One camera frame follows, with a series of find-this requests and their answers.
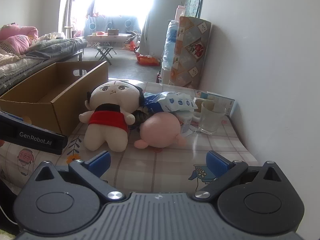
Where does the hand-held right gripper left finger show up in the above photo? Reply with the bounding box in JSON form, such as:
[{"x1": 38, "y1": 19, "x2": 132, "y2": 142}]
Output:
[{"x1": 34, "y1": 151, "x2": 125, "y2": 202}]

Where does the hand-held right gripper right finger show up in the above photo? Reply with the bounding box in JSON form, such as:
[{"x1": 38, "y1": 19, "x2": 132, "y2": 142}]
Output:
[{"x1": 194, "y1": 151, "x2": 285, "y2": 202}]

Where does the clear glass mug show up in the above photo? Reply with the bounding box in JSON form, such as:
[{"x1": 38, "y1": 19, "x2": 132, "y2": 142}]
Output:
[{"x1": 192, "y1": 101, "x2": 227, "y2": 134}]

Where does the plush doll with red dress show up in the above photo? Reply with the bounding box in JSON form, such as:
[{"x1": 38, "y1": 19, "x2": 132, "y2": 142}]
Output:
[{"x1": 79, "y1": 80, "x2": 147, "y2": 152}]

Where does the brown cardboard box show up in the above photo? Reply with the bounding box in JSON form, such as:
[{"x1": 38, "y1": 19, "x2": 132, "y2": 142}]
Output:
[{"x1": 0, "y1": 60, "x2": 109, "y2": 137}]

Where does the white printed cup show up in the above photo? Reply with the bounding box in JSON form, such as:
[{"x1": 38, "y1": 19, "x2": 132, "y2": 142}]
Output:
[{"x1": 175, "y1": 110, "x2": 194, "y2": 137}]

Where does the grey green scrunchie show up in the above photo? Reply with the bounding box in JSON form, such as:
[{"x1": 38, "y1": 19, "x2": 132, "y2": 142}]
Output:
[{"x1": 131, "y1": 110, "x2": 150, "y2": 130}]

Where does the teal and white carton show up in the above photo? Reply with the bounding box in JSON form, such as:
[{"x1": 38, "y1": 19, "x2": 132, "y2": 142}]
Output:
[{"x1": 194, "y1": 90, "x2": 235, "y2": 117}]

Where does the pink round plush toy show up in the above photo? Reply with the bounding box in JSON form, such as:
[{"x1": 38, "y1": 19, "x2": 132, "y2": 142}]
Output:
[{"x1": 134, "y1": 112, "x2": 187, "y2": 148}]

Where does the blue white wet wipes packet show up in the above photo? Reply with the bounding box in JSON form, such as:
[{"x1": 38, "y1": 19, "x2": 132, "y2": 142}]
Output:
[{"x1": 144, "y1": 91, "x2": 198, "y2": 113}]

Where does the checked tablecloth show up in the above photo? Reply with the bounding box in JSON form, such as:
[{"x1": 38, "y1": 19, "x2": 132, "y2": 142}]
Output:
[{"x1": 0, "y1": 79, "x2": 259, "y2": 198}]

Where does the bed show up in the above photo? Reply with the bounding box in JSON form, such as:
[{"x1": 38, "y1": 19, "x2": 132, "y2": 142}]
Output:
[{"x1": 0, "y1": 37, "x2": 88, "y2": 95}]

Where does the grey quilt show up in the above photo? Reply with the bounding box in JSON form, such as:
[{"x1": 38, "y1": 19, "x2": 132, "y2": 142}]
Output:
[{"x1": 25, "y1": 37, "x2": 88, "y2": 58}]

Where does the pink quilt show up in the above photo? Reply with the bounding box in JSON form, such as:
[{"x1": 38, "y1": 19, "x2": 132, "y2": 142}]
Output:
[{"x1": 0, "y1": 24, "x2": 39, "y2": 55}]

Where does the folding stool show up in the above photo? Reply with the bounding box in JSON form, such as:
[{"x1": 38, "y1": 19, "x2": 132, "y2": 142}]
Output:
[{"x1": 95, "y1": 45, "x2": 117, "y2": 58}]

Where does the orange bag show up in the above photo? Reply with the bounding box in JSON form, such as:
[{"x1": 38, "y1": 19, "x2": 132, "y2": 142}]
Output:
[{"x1": 136, "y1": 52, "x2": 161, "y2": 66}]

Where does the low table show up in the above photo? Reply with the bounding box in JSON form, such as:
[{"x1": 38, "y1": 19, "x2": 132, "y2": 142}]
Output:
[{"x1": 87, "y1": 31, "x2": 135, "y2": 47}]

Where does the grey curtain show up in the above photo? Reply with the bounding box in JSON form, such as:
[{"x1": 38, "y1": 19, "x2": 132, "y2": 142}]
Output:
[
  {"x1": 61, "y1": 0, "x2": 75, "y2": 33},
  {"x1": 139, "y1": 10, "x2": 156, "y2": 55}
]

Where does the large water bottle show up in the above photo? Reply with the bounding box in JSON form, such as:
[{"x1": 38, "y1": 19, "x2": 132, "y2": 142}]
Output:
[{"x1": 161, "y1": 19, "x2": 179, "y2": 70}]

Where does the blue cloth with circles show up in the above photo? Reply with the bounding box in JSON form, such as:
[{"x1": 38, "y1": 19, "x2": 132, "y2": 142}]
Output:
[{"x1": 84, "y1": 15, "x2": 142, "y2": 37}]

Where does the pale pink container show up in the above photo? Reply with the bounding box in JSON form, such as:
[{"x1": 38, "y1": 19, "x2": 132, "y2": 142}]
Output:
[{"x1": 176, "y1": 5, "x2": 187, "y2": 22}]

